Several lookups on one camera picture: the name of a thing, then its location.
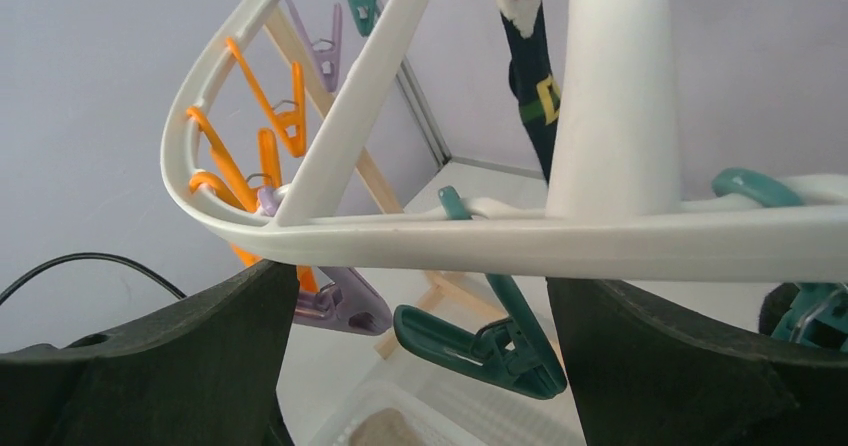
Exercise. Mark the black sock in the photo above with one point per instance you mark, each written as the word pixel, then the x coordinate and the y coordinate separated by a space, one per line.
pixel 775 305

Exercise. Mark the santa pattern dark sock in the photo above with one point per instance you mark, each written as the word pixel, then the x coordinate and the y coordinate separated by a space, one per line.
pixel 530 75

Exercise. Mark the beige sock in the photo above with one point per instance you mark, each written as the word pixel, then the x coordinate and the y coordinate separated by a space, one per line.
pixel 387 427

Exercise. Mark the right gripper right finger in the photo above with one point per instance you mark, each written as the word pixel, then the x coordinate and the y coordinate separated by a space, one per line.
pixel 646 371

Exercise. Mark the white oval clip hanger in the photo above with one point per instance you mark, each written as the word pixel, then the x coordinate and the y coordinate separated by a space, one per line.
pixel 614 208

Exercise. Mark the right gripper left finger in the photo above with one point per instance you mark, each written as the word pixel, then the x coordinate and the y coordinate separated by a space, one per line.
pixel 202 371

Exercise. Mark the wooden drying rack frame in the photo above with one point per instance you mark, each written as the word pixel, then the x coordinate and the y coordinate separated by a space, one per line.
pixel 306 228

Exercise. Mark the white plastic laundry basket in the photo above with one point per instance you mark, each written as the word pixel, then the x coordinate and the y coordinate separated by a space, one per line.
pixel 445 408

